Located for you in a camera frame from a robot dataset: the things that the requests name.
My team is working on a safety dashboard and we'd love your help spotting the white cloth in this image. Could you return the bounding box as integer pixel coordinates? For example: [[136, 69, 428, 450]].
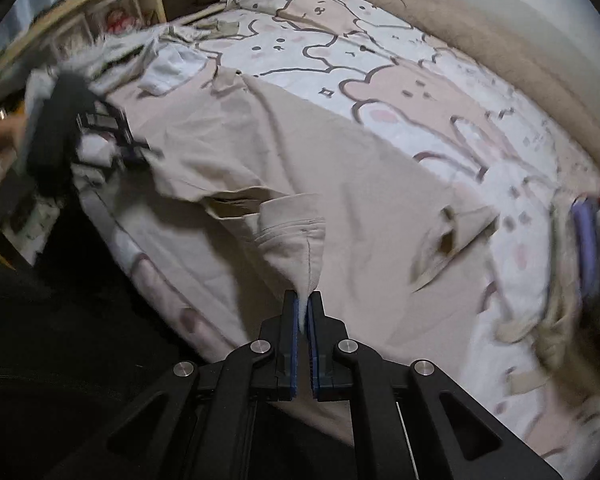
[[141, 45, 212, 96]]

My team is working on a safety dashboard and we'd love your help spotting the person's left hand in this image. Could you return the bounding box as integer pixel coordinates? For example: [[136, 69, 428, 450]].
[[0, 116, 28, 153]]

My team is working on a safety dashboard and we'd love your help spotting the wooden shelf unit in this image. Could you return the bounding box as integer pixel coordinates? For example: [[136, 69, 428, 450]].
[[0, 0, 191, 121]]

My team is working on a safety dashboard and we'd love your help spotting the beige quilted comforter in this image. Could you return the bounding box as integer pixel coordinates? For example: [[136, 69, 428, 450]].
[[292, 0, 600, 171]]

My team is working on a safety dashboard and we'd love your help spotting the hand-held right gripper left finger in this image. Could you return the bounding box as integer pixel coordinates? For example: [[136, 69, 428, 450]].
[[47, 290, 301, 480]]

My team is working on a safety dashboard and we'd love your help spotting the beige t-shirt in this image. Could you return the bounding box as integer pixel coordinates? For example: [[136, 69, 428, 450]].
[[77, 67, 501, 366]]

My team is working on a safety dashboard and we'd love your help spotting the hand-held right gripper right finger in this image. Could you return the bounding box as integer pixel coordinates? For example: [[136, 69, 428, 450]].
[[307, 290, 566, 480]]

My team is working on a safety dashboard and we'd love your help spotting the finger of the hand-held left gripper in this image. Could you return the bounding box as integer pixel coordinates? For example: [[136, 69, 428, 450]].
[[75, 99, 153, 167]]

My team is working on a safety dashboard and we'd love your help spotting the pile of folded clothes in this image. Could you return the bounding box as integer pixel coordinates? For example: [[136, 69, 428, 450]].
[[495, 175, 600, 411]]

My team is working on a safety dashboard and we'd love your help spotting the cartoon bear printed bedsheet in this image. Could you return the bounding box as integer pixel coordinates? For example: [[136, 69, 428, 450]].
[[77, 0, 600, 466]]

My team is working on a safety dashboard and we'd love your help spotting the grey striped cloth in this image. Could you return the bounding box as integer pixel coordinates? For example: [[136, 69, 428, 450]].
[[55, 30, 161, 91]]

